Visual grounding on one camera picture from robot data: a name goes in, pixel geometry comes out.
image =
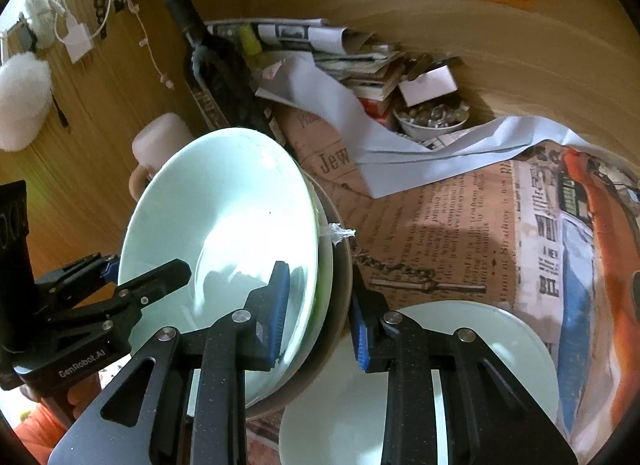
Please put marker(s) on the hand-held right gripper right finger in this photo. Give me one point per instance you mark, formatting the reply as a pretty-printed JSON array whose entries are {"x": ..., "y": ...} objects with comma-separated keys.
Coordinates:
[{"x": 357, "y": 340}]

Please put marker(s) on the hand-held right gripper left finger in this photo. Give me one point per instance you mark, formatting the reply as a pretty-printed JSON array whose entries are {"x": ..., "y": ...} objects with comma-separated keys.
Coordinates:
[{"x": 277, "y": 315}]

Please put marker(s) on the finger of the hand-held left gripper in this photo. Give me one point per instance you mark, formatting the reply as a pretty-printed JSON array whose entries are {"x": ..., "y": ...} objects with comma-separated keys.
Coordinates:
[
  {"x": 160, "y": 277},
  {"x": 75, "y": 272}
]

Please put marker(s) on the grey bowl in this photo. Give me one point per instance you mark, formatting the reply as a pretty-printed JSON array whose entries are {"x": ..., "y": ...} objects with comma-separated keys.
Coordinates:
[{"x": 300, "y": 385}]

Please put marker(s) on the white bowl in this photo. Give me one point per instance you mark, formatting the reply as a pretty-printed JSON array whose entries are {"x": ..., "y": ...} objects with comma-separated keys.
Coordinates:
[{"x": 225, "y": 205}]

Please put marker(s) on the mint green plate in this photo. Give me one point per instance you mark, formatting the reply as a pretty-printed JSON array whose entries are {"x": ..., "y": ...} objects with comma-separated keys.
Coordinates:
[{"x": 500, "y": 370}]

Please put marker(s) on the orange garment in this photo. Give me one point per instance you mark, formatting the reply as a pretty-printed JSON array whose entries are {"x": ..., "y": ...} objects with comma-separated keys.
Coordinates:
[{"x": 40, "y": 425}]

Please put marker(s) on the clear plastic scrap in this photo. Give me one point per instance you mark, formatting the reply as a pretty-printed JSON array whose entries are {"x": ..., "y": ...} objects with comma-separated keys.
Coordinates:
[{"x": 340, "y": 232}]

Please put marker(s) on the newspaper print tablecloth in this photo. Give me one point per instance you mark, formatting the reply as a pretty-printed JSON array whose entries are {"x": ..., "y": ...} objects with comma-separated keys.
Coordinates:
[{"x": 450, "y": 245}]

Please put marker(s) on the cream mug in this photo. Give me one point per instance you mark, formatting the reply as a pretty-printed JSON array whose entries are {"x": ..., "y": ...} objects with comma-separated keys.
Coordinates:
[{"x": 160, "y": 140}]

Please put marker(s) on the white fluffy pompom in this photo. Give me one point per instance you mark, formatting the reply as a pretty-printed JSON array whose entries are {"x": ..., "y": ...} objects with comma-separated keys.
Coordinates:
[{"x": 22, "y": 100}]

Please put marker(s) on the dark wine bottle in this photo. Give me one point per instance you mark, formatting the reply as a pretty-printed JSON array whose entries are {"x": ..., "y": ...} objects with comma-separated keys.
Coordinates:
[{"x": 215, "y": 75}]

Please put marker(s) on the white tag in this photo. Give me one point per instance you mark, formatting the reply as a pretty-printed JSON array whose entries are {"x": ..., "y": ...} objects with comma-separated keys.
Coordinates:
[{"x": 80, "y": 42}]

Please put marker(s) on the small bowl of beads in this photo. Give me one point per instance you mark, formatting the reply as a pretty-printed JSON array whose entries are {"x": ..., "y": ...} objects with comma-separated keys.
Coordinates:
[{"x": 430, "y": 117}]

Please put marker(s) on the yellow green tube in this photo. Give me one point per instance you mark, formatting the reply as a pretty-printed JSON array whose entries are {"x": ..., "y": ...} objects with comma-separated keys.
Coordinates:
[{"x": 250, "y": 40}]

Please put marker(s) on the white fluffy earmuff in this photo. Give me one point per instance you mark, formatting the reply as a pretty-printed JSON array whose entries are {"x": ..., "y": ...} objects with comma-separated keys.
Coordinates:
[{"x": 42, "y": 10}]

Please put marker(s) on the black lace headband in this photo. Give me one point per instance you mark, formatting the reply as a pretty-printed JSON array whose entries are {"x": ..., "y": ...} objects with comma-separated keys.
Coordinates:
[{"x": 100, "y": 0}]

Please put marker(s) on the stack of newspapers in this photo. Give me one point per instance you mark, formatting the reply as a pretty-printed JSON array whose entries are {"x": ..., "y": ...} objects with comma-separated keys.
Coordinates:
[{"x": 300, "y": 32}]

